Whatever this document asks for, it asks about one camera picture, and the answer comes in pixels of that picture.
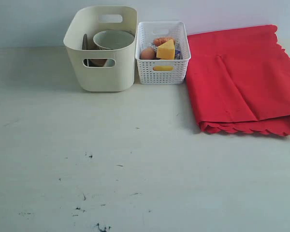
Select yellow lemon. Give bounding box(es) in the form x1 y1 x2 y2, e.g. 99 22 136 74
153 66 173 72

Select brown egg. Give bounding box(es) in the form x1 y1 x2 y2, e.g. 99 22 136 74
140 47 156 60

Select yellow cheese wedge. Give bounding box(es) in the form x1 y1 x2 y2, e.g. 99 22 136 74
156 39 175 60

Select small milk carton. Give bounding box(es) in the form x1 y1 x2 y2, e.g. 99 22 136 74
174 50 181 59

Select fried chicken piece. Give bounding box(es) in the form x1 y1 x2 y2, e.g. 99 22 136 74
152 37 176 46

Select pale green ceramic bowl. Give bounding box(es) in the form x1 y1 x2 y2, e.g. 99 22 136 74
93 30 135 50

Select brown wooden plate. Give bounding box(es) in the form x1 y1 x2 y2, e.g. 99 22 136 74
82 34 107 67

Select red tablecloth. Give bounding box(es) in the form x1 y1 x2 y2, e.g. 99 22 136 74
186 25 290 136

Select stainless steel cup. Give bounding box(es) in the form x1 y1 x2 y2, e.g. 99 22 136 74
103 59 116 67

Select cream plastic bin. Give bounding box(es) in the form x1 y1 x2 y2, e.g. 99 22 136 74
63 6 137 92

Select white perforated plastic basket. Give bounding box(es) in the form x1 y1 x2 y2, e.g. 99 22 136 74
135 21 191 85

